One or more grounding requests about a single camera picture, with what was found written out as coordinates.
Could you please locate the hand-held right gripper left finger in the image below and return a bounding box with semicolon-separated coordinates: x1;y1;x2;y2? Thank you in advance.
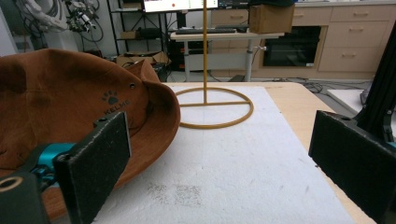
52;111;133;224

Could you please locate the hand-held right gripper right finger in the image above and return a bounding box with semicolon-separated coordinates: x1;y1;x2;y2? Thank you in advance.
308;109;396;224

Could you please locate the brown bucket hat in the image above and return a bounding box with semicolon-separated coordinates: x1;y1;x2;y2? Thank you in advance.
0;48;182;220

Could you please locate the yellow metal hat stand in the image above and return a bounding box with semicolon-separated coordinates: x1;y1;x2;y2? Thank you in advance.
175;0;255;130

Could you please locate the open cardboard box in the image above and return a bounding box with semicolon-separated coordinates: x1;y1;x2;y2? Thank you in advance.
116;50;171;68

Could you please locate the beige cabinet with drawers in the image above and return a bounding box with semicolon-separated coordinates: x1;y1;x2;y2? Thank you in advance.
211;1;396;80

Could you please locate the white foam mat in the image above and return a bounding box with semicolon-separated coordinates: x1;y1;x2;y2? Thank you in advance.
92;85;357;224

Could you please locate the black built-in oven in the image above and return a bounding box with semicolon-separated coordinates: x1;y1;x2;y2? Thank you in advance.
262;25;322;67

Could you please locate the black metal shelf rack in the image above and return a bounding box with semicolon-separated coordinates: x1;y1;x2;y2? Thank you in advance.
106;0;166;57

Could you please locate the height-adjustable desk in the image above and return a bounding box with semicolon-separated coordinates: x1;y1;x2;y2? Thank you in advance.
169;31;285;83

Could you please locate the black keyboard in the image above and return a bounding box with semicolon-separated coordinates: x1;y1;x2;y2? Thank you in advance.
175;27;237;35

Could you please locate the computer monitor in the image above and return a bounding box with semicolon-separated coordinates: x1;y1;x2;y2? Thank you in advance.
143;0;219;14

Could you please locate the black aluminium frame post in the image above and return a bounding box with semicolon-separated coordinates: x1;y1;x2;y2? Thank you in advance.
354;21;396;143

